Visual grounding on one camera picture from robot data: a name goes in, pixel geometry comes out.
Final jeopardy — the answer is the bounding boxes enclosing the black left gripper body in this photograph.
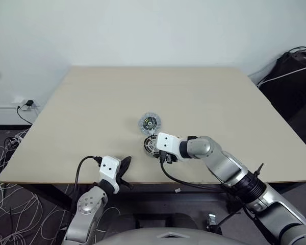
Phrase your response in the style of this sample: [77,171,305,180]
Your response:
[117,162,125,183]

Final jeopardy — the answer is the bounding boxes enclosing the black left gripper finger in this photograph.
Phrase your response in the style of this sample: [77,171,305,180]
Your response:
[118,178,134,190]
[119,155,133,177]

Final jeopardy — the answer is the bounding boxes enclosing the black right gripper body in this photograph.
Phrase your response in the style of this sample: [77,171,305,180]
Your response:
[158,150,179,165]

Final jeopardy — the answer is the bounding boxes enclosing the black rimmed silver spoked rotor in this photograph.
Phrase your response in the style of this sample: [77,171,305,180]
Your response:
[143,136,159,155]

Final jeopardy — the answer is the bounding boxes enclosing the grey robot torso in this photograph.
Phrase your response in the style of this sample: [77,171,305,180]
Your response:
[94,224,245,245]

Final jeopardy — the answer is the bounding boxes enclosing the silver metal clamp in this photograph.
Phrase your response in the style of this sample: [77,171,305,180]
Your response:
[206,213,218,227]

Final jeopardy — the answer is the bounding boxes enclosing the black bag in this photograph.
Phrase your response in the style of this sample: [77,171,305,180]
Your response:
[259,50,306,124]

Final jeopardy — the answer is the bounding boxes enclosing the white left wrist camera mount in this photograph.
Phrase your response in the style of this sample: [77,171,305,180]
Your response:
[98,155,121,194]

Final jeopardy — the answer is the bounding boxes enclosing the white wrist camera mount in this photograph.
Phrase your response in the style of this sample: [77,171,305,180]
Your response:
[98,155,121,194]
[156,132,185,163]

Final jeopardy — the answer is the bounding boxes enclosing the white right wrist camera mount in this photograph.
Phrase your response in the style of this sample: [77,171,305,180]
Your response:
[156,132,185,163]

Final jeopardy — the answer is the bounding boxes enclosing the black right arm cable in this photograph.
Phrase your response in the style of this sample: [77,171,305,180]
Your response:
[160,155,236,194]

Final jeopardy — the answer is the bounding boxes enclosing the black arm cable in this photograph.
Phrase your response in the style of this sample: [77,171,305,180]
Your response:
[70,155,103,214]
[160,155,236,194]

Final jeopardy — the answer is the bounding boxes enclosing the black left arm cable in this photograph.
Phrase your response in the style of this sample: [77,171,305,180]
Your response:
[70,155,103,214]

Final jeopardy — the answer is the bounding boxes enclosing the black table frame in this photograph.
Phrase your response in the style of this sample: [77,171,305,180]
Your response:
[5,181,306,214]

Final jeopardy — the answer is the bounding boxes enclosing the black outlet cable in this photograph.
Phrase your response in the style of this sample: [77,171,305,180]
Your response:
[16,104,33,126]

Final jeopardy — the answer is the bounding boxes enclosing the black floor cable bundle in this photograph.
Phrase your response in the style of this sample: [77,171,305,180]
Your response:
[0,136,20,179]

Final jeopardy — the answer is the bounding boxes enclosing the white wall outlet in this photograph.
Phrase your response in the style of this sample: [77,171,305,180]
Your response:
[14,96,40,112]

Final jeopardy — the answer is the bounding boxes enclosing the white cable on bag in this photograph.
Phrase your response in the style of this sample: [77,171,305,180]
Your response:
[256,59,306,85]

